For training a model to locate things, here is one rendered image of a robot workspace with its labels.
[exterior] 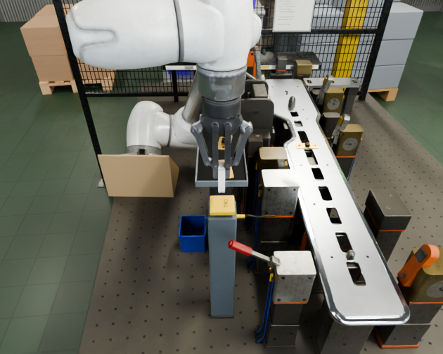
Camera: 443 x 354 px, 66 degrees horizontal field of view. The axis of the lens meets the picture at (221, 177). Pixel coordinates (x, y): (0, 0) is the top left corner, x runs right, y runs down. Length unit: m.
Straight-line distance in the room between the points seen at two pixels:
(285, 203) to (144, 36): 0.64
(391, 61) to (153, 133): 3.12
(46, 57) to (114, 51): 3.89
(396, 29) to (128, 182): 3.21
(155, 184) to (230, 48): 1.01
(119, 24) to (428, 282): 0.85
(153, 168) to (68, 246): 1.16
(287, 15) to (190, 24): 1.66
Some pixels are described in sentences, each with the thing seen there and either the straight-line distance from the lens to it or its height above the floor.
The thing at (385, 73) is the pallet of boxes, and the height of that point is 0.33.
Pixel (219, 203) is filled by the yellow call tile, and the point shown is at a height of 1.16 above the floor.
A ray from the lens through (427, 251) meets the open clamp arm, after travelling 0.93.
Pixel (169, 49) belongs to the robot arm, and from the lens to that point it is 0.56.
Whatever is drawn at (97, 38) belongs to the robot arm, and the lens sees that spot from 0.56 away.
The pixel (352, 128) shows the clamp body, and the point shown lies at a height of 1.04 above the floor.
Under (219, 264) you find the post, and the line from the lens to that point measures 0.94.
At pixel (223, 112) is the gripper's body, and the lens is 0.64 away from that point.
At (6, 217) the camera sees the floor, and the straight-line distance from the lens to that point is 2.86.
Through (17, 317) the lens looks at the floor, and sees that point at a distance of 2.25.
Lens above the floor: 1.72
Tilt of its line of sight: 38 degrees down
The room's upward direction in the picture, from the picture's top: straight up
